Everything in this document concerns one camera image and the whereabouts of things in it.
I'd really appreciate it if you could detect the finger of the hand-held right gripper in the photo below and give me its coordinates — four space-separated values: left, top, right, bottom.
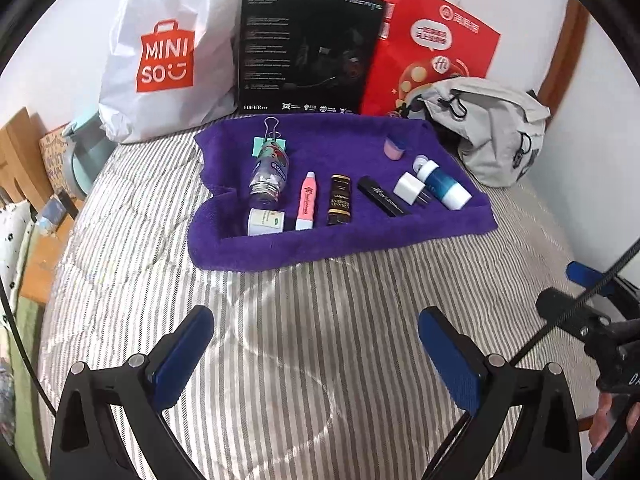
566 261 621 288
536 287 611 341

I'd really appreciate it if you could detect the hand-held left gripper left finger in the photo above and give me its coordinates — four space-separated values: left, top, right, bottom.
49 305 216 480

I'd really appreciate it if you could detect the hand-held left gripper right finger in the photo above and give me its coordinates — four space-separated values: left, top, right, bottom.
417 306 583 480

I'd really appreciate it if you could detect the small white jar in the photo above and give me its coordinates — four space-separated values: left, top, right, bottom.
247 208 286 237

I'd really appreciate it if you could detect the blue and white bottle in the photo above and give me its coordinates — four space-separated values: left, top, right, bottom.
413 156 472 211

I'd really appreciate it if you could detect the white charger plug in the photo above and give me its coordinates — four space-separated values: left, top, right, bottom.
393 172 432 207

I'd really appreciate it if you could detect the slim black box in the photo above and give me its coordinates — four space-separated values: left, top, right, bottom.
357 176 412 218

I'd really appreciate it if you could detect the dark brown small bottle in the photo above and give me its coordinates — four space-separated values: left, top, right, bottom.
326 174 352 227

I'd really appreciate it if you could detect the pink tube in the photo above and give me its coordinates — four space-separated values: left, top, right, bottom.
295 171 320 232

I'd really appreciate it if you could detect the clear gum bottle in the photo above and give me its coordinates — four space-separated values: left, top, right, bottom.
248 141 291 211

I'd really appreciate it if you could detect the person's right hand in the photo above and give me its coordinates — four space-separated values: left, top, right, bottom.
589 391 617 456

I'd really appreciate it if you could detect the striped quilt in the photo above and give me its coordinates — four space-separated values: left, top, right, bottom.
37 110 616 480

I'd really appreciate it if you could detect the purple towel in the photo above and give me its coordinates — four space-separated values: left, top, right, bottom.
187 112 497 273

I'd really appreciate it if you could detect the green cloth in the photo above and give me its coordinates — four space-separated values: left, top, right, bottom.
0 300 46 461

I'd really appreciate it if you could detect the wooden nightstand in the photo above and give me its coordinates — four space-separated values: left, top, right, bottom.
20 195 83 306

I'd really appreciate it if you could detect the small blue white packet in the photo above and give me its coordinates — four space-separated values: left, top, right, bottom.
37 187 73 236

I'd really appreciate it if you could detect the white floral cloth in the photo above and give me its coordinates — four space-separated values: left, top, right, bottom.
0 200 38 301

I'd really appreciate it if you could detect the teal kettle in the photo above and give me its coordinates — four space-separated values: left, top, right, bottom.
62 112 118 196

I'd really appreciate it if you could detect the small pink container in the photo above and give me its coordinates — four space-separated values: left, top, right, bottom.
383 133 407 160

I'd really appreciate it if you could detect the teal binder clip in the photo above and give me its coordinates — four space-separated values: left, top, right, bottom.
251 116 287 158

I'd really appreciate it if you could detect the patterned brown card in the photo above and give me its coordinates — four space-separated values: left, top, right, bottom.
39 124 73 196

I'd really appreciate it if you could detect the wooden board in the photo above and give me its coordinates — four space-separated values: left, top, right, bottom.
0 107 53 206

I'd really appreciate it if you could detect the red paper bag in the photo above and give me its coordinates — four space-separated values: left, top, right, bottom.
359 0 502 120

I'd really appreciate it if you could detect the white plastic shopping bag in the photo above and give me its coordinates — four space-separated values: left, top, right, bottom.
97 0 248 144

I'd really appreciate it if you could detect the black headset box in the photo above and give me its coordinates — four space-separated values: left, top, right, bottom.
237 0 386 116

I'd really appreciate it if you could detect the black cable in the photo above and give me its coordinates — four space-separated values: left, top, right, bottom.
0 280 56 418
507 240 640 368

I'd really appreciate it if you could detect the grey drawstring bag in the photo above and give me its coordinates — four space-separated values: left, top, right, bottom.
422 77 552 188

